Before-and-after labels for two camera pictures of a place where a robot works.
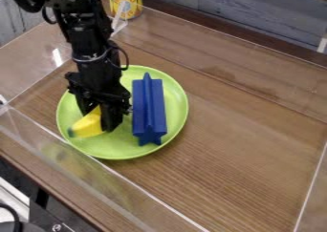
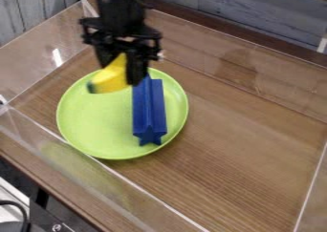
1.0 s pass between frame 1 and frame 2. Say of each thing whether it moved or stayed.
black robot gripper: moved
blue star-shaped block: stayed
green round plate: stayed
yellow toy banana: moved
